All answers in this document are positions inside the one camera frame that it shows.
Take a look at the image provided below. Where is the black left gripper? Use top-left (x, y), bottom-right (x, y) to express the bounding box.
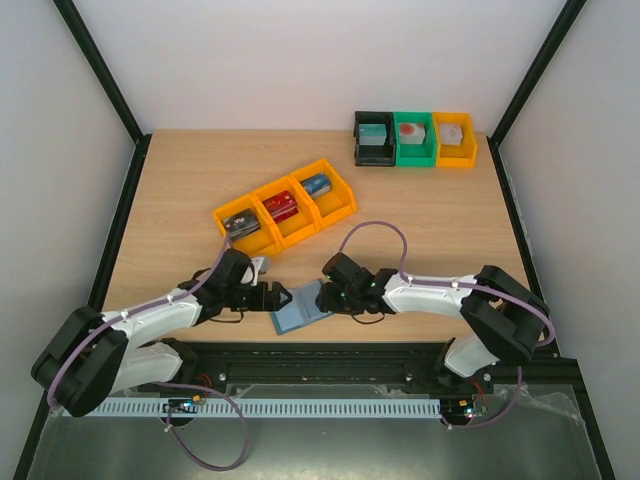
top-left (225, 282), bottom-right (293, 312)

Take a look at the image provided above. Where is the blue card holder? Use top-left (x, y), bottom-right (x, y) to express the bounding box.
top-left (270, 279), bottom-right (333, 335)

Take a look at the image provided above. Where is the blue credit card stack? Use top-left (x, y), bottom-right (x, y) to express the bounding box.
top-left (300, 173), bottom-right (332, 198)

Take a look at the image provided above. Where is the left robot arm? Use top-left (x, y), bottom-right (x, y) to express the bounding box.
top-left (31, 249), bottom-right (293, 417)

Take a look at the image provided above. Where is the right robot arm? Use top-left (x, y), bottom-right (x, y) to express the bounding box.
top-left (316, 252), bottom-right (552, 392)

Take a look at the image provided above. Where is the black credit card stack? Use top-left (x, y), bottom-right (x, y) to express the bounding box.
top-left (223, 208), bottom-right (261, 242)

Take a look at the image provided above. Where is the red credit card stack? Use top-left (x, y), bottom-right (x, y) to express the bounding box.
top-left (263, 190), bottom-right (299, 223)

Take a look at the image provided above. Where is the yellow bin with red cards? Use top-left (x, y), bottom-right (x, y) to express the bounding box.
top-left (252, 175), bottom-right (318, 250)

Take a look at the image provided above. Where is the yellow bin with blue cards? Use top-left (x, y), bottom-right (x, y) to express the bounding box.
top-left (292, 158), bottom-right (358, 230)

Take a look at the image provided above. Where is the teal card deck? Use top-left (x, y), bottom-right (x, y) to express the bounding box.
top-left (357, 123), bottom-right (387, 146)

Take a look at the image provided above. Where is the grey card deck in green bin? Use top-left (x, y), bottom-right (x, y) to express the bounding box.
top-left (398, 122), bottom-right (426, 145)

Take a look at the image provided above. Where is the black storage bin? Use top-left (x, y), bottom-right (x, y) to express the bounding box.
top-left (353, 111), bottom-right (397, 167)

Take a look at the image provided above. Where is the green storage bin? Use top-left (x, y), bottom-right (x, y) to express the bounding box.
top-left (393, 111), bottom-right (437, 168)

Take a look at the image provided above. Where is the orange storage bin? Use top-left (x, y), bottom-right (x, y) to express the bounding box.
top-left (432, 112), bottom-right (478, 168)

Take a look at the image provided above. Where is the grey deck in orange bin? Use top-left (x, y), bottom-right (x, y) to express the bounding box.
top-left (438, 123), bottom-right (464, 147)

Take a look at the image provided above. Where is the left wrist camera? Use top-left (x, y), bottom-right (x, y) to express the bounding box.
top-left (241, 256), bottom-right (271, 286)

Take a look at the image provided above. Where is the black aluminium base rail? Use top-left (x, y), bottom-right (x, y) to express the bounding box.
top-left (47, 341), bottom-right (584, 396)

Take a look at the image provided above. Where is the light blue cable duct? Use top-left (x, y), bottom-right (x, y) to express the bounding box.
top-left (90, 397), bottom-right (441, 419)

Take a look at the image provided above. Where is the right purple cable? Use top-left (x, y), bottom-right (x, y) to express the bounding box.
top-left (339, 220), bottom-right (557, 432)

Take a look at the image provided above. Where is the black frame post left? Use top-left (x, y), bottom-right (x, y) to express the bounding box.
top-left (52, 0), bottom-right (151, 149)

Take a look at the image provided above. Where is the black frame post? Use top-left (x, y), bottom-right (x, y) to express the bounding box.
top-left (52, 0), bottom-right (151, 149)
top-left (488, 0), bottom-right (587, 149)

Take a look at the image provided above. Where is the black frame post right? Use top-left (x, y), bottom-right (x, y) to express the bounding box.
top-left (488, 0), bottom-right (587, 149)

